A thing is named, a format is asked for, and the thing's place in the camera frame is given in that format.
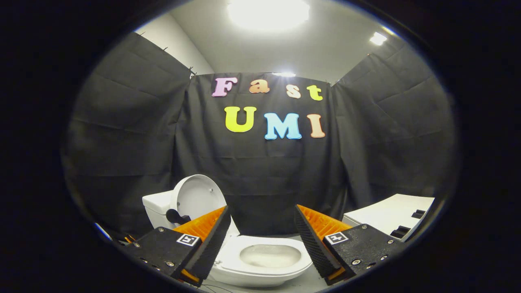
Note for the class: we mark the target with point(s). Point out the large round ceiling light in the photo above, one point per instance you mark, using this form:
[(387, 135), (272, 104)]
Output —
[(268, 14)]

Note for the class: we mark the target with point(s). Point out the black hinge piece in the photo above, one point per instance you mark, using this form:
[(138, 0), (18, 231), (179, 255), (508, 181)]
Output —
[(176, 216)]

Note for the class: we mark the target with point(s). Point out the white toilet with tank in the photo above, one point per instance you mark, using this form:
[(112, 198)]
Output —
[(156, 207)]

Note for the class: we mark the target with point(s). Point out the white toilet seat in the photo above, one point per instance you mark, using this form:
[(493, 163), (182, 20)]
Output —
[(234, 254)]

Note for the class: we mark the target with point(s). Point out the white toilet lid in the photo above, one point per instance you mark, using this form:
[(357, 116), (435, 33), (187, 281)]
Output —
[(199, 197)]

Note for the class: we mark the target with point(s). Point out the small ceiling light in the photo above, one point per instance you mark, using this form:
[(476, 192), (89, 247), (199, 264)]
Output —
[(378, 38)]

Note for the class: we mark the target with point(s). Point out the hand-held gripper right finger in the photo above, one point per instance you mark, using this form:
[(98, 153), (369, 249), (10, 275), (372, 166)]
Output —
[(311, 244)]

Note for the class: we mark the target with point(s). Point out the black backdrop cloth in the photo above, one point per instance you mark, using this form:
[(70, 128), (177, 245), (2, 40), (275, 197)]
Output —
[(260, 183)]

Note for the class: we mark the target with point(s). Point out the white drawer cabinet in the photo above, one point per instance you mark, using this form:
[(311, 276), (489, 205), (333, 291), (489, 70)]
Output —
[(382, 213)]

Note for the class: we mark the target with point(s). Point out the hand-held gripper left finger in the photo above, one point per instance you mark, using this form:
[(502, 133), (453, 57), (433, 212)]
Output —
[(213, 248)]

